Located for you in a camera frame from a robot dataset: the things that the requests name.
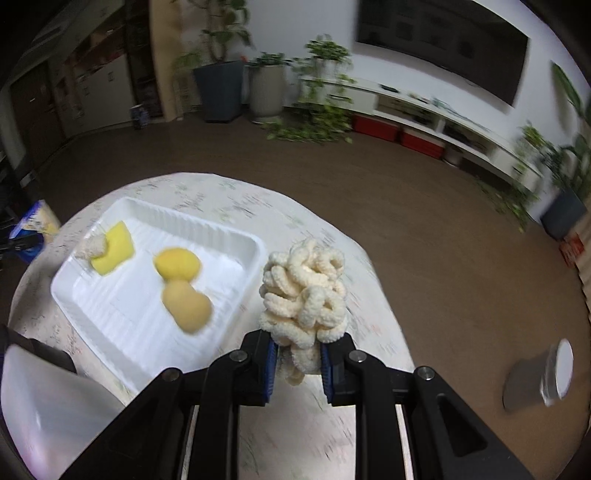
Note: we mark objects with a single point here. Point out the small yellow rectangular sponge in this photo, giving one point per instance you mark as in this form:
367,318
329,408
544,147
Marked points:
115,251

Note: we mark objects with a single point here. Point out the tall leafy plant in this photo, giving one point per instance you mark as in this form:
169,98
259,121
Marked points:
217,27

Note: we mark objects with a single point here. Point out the red storage box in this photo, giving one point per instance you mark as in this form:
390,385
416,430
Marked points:
422,142

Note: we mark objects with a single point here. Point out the round yellow sponge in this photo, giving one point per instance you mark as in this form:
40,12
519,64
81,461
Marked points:
175,263

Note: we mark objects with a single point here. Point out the trailing green plant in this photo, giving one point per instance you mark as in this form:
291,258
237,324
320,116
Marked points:
323,60

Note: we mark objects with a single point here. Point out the dark square plant pot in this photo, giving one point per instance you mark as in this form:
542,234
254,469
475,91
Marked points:
219,92

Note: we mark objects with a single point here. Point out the wall television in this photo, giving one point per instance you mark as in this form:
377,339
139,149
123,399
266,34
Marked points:
438,41

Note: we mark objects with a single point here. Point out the white television cabinet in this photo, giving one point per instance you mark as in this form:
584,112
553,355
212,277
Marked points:
351,87

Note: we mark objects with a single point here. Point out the large broad-leaf plant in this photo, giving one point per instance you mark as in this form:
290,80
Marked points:
572,106

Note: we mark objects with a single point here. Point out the spider plant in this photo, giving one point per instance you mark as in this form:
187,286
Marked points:
187,60

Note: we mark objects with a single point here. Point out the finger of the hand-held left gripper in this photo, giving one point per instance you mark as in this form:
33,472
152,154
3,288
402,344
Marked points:
18,249

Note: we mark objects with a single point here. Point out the dark tapered plant pot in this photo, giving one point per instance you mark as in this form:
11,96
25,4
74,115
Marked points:
563,214

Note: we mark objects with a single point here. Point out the small bushy plant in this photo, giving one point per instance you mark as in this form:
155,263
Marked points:
531,157

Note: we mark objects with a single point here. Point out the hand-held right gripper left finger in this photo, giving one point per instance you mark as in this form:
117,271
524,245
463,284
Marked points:
270,374

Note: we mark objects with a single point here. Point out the dark display shelf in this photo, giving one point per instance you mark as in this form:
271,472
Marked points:
143,60

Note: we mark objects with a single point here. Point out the white wall cabinets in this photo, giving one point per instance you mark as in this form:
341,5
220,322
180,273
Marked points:
92,74

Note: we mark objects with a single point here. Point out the white ribbed plant pot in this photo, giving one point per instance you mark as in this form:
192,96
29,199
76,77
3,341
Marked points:
266,92

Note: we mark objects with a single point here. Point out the translucent plastic container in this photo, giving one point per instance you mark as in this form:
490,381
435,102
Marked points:
51,415

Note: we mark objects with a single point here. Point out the grey trash can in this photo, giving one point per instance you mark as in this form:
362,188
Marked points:
526,383

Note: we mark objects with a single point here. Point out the white plastic tray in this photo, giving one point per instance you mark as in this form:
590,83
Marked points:
115,300

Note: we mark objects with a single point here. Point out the red box on floor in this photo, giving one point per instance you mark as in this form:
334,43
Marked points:
571,251

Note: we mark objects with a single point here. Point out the small plant in ribbed pot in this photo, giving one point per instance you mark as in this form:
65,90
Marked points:
268,60

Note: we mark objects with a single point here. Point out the blue tissue pack yellow label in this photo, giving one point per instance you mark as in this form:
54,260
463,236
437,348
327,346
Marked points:
37,221

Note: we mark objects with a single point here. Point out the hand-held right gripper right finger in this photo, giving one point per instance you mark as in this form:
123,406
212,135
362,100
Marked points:
328,376

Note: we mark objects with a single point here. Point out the blue item on floor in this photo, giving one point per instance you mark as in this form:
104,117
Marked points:
139,116

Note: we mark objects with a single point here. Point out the white looped scrubber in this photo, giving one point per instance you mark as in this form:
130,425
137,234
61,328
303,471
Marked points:
300,295

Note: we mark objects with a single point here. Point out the gourd-shaped yellow sponge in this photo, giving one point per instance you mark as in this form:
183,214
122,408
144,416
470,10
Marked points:
187,307

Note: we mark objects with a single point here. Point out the floral tablecloth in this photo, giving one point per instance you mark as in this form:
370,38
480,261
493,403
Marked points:
221,198

